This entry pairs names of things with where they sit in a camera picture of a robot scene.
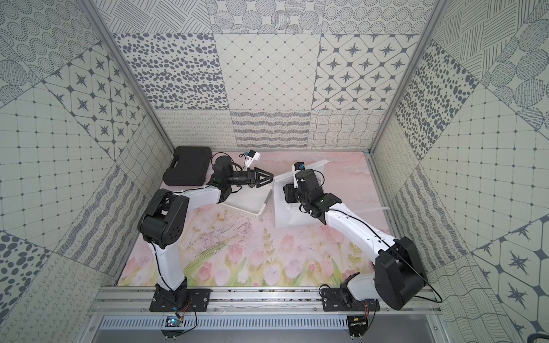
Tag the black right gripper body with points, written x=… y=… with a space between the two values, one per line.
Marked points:
x=294 y=195

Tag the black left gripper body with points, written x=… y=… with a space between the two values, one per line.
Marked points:
x=253 y=177

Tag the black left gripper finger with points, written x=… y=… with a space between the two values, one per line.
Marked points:
x=261 y=182
x=260 y=173

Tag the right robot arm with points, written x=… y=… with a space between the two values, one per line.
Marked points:
x=398 y=269

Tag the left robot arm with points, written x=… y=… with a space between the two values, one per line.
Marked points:
x=162 y=223

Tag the white perforated plastic basket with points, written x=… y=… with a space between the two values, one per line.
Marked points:
x=249 y=202

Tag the black plastic tool case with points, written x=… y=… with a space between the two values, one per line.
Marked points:
x=188 y=167

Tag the floral pink table mat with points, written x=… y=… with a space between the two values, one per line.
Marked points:
x=218 y=247

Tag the white vent grille strip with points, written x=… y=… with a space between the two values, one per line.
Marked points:
x=245 y=322

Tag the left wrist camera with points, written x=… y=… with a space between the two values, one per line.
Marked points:
x=249 y=158

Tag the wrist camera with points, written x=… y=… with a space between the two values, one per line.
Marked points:
x=298 y=166
x=249 y=158

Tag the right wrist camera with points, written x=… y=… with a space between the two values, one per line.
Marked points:
x=298 y=166

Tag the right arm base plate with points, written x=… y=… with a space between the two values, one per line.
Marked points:
x=356 y=293

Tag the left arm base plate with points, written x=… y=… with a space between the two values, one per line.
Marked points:
x=168 y=301

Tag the aluminium mounting rail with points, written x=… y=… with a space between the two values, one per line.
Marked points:
x=220 y=300

